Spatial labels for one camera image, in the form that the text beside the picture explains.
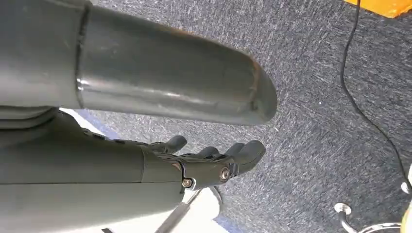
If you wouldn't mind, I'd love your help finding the orange-yellow floor piece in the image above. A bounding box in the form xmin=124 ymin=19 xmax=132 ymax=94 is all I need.
xmin=342 ymin=0 xmax=412 ymax=18

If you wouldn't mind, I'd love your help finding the grey metal rod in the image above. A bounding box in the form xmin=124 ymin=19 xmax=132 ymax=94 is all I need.
xmin=154 ymin=189 xmax=203 ymax=233

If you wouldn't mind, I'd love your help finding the ribbed grey right arm sleeve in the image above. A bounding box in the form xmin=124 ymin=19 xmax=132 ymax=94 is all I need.
xmin=0 ymin=106 xmax=61 ymax=131

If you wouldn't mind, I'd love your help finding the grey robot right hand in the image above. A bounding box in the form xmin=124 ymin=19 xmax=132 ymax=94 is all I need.
xmin=0 ymin=0 xmax=278 ymax=233

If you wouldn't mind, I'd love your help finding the chrome chair base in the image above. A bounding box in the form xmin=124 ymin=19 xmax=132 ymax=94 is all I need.
xmin=333 ymin=173 xmax=412 ymax=233

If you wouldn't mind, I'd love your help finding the black floor cable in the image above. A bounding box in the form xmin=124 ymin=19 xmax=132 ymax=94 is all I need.
xmin=340 ymin=0 xmax=412 ymax=194

